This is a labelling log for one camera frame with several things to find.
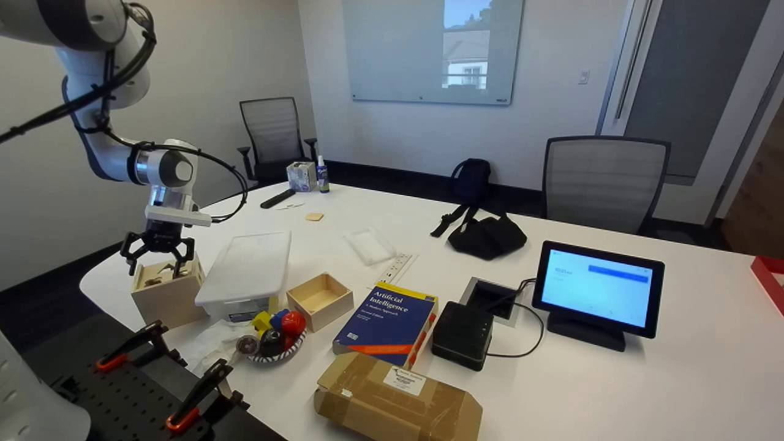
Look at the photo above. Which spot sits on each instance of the white folded cloth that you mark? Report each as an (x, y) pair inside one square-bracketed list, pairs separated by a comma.
[(367, 247)]

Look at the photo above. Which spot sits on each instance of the bowl of coloured toys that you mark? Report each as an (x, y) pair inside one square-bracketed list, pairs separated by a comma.
[(272, 335)]

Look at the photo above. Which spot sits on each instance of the small yellow sticky note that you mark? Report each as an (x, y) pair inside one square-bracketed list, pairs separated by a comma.
[(313, 215)]

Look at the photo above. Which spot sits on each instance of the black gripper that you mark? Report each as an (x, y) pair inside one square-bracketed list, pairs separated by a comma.
[(163, 232)]

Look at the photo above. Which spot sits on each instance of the black mounting board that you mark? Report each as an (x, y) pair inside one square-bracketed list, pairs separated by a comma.
[(137, 399)]

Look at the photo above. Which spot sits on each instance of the black remote control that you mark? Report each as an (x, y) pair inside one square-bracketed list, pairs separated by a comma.
[(278, 198)]

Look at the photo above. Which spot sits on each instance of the grey mesh office chair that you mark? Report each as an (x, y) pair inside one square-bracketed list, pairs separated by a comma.
[(604, 183)]

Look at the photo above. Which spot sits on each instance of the small black box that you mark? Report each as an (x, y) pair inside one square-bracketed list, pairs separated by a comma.
[(461, 334)]

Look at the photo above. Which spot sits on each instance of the wooden shape sorter cube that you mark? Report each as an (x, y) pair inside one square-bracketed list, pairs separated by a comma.
[(167, 302)]

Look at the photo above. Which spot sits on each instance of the black tablet on stand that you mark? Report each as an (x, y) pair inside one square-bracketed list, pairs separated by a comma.
[(601, 286)]

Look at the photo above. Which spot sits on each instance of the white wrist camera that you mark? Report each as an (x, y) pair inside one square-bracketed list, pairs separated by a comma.
[(174, 215)]

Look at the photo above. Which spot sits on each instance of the blue spray bottle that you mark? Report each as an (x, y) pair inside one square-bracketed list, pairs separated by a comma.
[(322, 175)]

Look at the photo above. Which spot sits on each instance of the small open wooden tray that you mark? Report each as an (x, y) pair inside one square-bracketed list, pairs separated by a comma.
[(319, 305)]

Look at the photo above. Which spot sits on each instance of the blue book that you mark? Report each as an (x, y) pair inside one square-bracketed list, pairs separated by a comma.
[(382, 321)]

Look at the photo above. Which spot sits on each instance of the clear plastic tissue container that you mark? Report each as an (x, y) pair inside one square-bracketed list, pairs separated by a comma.
[(300, 175)]

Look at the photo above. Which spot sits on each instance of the wooden cube lid with holes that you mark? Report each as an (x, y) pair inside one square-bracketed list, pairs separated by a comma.
[(154, 279)]

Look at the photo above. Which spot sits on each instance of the grey framed black pad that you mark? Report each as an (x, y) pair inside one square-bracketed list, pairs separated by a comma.
[(490, 296)]

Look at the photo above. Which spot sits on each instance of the glass whiteboard on wall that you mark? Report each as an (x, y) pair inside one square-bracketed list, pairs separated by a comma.
[(393, 49)]

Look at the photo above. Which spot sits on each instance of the red flat object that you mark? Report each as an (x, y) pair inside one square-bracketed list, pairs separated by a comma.
[(773, 281)]

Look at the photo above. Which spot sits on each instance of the black mesh office chair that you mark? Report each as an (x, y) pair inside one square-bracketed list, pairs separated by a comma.
[(272, 134)]

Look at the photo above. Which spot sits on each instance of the brown cardboard box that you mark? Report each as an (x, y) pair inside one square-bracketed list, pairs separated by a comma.
[(393, 405)]

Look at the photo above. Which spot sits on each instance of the clear plastic ruler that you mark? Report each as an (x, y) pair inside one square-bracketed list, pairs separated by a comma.
[(394, 270)]

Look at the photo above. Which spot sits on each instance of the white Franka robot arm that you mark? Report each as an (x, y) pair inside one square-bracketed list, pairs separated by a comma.
[(89, 73)]

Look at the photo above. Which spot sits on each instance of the black backpack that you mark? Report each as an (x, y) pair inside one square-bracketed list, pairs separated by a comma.
[(471, 182)]

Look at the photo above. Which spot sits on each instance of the white plastic lidded container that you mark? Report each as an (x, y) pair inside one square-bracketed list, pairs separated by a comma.
[(243, 270)]

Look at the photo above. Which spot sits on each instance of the frosted glass door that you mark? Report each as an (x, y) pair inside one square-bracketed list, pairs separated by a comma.
[(693, 89)]

